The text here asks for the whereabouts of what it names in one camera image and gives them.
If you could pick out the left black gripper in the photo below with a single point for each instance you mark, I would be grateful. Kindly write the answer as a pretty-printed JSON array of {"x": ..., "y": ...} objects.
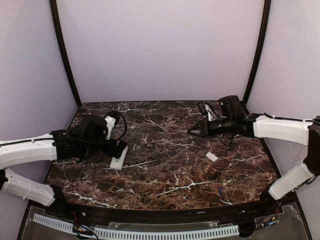
[{"x": 116, "y": 149}]

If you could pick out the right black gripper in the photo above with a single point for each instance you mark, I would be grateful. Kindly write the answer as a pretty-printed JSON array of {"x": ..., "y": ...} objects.
[{"x": 207, "y": 128}]

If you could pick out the white remote control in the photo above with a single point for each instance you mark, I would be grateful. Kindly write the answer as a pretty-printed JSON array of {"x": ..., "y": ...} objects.
[{"x": 117, "y": 163}]

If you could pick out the white battery cover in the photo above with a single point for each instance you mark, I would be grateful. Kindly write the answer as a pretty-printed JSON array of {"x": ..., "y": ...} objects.
[{"x": 212, "y": 157}]

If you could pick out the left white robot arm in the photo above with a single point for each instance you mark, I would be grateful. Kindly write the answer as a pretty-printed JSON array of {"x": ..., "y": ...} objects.
[{"x": 93, "y": 134}]

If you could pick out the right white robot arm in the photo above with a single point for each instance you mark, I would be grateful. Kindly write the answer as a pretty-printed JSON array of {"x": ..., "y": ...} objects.
[{"x": 235, "y": 120}]

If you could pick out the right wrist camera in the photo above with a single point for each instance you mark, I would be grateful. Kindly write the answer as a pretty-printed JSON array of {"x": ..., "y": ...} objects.
[{"x": 206, "y": 110}]

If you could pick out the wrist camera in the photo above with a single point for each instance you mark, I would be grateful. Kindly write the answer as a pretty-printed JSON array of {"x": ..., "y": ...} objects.
[
  {"x": 206, "y": 110},
  {"x": 112, "y": 120}
]

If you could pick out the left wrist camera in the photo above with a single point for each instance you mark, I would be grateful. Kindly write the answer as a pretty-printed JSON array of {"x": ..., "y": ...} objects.
[{"x": 112, "y": 120}]

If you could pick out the black front rail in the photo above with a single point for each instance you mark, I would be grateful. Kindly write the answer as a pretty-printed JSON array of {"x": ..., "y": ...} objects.
[{"x": 103, "y": 215}]

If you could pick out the white slotted cable duct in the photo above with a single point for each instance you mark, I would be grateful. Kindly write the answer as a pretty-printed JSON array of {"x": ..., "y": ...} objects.
[{"x": 122, "y": 231}]

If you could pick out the right black frame post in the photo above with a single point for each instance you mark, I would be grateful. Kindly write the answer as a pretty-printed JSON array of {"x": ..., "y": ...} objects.
[{"x": 258, "y": 51}]

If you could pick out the black frame post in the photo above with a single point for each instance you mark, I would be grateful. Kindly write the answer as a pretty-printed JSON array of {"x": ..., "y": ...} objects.
[
  {"x": 258, "y": 51},
  {"x": 63, "y": 51}
]

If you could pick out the left black frame post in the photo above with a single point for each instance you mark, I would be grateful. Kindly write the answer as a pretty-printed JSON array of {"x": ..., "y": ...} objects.
[{"x": 63, "y": 51}]

